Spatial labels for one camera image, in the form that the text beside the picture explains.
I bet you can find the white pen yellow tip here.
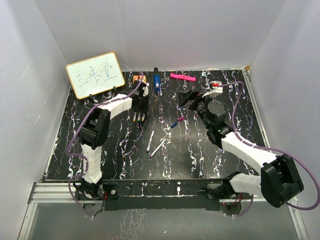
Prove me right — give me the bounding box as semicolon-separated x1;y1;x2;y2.
133;112;137;122

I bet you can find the white pen purple tip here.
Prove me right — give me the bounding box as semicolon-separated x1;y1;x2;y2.
150;139;166;159

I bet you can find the aluminium front rail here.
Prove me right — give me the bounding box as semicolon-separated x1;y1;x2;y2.
27;181;298;204

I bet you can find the small whiteboard with writing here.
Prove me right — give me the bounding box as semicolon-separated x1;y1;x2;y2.
65;52;126;100

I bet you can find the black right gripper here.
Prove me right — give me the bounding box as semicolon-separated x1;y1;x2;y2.
177;89;217;130

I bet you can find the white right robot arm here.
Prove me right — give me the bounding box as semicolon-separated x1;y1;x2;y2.
177;87;304;208

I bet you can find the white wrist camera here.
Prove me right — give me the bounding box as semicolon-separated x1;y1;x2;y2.
139;83;149;97
202;80;223;98

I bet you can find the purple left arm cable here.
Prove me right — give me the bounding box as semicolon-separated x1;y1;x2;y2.
66;71;145;218

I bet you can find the pink utility knife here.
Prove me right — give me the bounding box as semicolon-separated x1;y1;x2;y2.
170;72;196;82

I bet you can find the white pen green tip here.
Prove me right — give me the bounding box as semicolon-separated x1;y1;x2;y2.
137;112;141;122

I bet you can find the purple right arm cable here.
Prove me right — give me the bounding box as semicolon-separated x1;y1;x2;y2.
214;81;316;217

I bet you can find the blue pen cap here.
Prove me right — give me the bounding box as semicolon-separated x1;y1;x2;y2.
171;121;178;128

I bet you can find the blue stapler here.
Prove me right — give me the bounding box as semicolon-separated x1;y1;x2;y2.
153;67;161;93

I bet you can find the white pen blue tip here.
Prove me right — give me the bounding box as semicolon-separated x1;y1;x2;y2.
146;130;155;153

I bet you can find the orange spiral notepad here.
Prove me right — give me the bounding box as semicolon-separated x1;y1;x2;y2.
132;75;147;84

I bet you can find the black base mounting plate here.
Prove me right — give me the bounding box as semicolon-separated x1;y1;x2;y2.
74;178;253;212

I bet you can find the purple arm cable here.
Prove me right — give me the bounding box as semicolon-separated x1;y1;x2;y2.
214;81;316;217
66;71;145;218

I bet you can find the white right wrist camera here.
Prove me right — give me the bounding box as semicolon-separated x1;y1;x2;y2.
202;80;223;98

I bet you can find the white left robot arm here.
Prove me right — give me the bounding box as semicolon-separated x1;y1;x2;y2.
78;81;149;200

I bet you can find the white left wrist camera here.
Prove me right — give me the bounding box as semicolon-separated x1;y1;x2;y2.
139;83;149;97

